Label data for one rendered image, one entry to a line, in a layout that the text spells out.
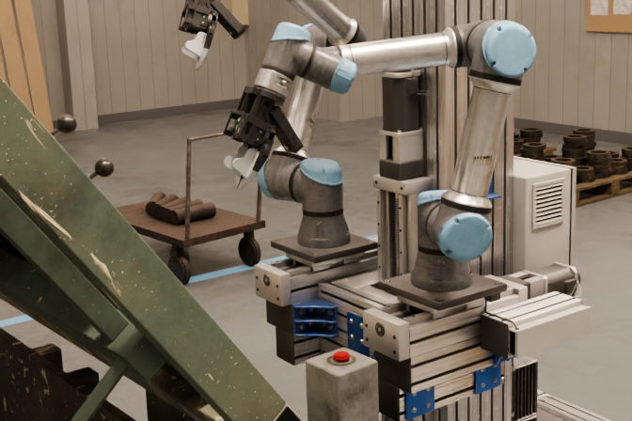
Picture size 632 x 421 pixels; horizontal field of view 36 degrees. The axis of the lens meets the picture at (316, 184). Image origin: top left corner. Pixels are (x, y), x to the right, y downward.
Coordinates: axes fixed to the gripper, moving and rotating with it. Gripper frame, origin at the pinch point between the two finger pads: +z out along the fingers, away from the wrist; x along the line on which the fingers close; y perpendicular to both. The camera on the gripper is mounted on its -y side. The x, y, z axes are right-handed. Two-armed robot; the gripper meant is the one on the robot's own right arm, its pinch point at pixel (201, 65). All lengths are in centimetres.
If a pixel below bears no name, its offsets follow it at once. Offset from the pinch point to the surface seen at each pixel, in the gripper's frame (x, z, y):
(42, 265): 46, 62, 30
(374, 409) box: 25, 76, -51
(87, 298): 41, 66, 20
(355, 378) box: 29, 70, -43
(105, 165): 40, 40, 22
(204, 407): 15, 82, -14
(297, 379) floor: -189, 64, -109
